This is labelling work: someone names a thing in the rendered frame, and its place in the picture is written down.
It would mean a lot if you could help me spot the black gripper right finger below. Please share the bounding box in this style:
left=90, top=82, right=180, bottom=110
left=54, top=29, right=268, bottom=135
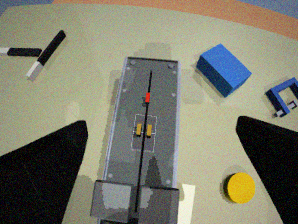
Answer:
left=235, top=116, right=298, bottom=224

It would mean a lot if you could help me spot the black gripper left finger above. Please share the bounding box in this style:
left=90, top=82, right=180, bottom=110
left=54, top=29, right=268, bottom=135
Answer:
left=0, top=120, right=89, bottom=224

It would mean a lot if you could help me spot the blue c-clamp with grey screw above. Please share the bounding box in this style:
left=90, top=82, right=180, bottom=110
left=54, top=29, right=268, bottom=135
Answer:
left=265, top=77, right=298, bottom=117

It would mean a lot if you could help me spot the blue rectangular block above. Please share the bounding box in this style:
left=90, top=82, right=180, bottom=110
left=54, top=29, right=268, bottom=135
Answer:
left=197, top=44, right=251, bottom=99

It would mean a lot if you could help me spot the yellow short cylinder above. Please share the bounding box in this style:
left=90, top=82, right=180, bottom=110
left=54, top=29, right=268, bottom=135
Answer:
left=223, top=172, right=255, bottom=204

